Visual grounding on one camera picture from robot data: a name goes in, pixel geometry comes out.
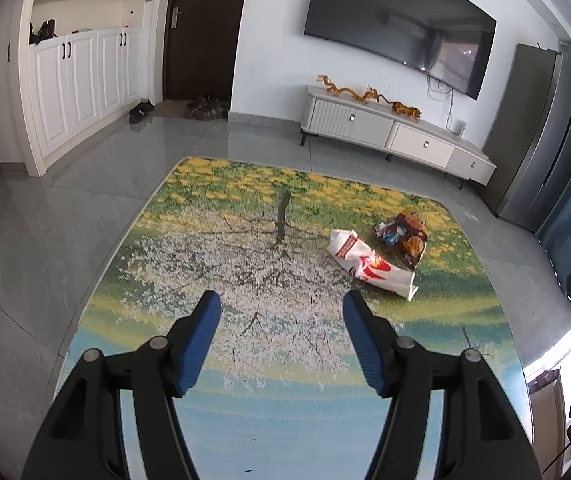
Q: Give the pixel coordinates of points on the dark brown door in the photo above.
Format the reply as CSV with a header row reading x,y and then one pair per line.
x,y
200,35

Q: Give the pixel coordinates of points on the floral landscape rug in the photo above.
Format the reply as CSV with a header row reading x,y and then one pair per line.
x,y
265,240

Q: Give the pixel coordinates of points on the brown doormat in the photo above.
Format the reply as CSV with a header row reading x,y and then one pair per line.
x,y
168,108

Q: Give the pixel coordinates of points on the dark bag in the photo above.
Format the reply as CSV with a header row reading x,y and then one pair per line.
x,y
44,31

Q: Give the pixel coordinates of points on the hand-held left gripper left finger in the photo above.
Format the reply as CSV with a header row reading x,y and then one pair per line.
x,y
198,345

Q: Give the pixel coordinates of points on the golden dragon ornament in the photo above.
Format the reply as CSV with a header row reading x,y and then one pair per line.
x,y
338,87
373,95

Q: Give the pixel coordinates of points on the small white device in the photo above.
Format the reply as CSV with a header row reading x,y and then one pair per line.
x,y
459,127

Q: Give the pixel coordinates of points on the white and red bag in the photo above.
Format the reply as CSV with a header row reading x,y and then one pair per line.
x,y
365,260

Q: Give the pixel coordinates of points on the brown snack packet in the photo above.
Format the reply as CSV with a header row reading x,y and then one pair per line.
x,y
410,240

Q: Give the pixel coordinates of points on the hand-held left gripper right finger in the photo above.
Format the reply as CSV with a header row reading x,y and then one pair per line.
x,y
365,345

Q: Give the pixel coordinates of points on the white wall cabinet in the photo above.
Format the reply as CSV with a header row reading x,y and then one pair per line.
x,y
80,70

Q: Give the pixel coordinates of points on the pile of brown shoes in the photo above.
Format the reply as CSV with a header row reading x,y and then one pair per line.
x,y
208,108

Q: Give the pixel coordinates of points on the orange tiger ornament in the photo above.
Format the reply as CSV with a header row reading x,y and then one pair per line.
x,y
406,109

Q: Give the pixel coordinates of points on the black wall television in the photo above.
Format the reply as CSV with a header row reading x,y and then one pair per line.
x,y
390,10

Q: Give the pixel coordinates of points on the pair of black shoes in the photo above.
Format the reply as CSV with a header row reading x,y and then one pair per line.
x,y
140,111

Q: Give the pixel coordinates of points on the grey refrigerator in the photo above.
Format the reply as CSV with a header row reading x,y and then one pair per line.
x,y
525,135

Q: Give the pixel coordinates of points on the white television cabinet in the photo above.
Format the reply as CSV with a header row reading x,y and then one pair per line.
x,y
415,140

